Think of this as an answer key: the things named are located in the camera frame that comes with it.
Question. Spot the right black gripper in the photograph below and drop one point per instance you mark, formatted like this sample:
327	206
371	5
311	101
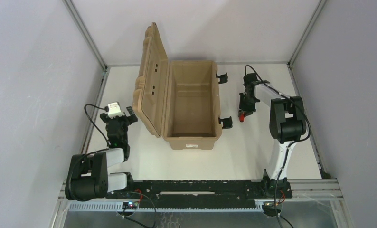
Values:
247	102

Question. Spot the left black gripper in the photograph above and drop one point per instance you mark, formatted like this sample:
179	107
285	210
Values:
117	119

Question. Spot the red black screwdriver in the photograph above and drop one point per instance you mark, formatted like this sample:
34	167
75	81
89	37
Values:
241	117

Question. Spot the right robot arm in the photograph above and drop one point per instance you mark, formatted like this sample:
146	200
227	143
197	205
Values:
287	124

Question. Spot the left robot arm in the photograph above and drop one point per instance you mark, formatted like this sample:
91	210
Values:
89	176

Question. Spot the tan plastic storage bin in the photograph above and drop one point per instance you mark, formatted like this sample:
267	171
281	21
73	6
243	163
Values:
178	100

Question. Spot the left controller board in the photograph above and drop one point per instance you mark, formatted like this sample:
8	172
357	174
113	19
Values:
130	205

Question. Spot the controller board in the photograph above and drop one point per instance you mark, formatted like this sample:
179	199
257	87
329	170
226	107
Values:
270	209
130	205

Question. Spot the right controller board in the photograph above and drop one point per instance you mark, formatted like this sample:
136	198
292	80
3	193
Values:
270	209

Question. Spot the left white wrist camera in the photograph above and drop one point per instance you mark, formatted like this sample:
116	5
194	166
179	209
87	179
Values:
114	110

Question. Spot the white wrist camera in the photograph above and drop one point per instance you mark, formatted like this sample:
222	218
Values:
114	110
250	78

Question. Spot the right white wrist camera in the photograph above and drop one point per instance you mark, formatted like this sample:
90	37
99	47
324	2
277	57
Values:
250	78

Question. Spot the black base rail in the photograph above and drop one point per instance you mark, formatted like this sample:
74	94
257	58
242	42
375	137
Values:
191	192

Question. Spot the perforated metal cable tray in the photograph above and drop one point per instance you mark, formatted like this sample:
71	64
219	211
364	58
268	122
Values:
109	206

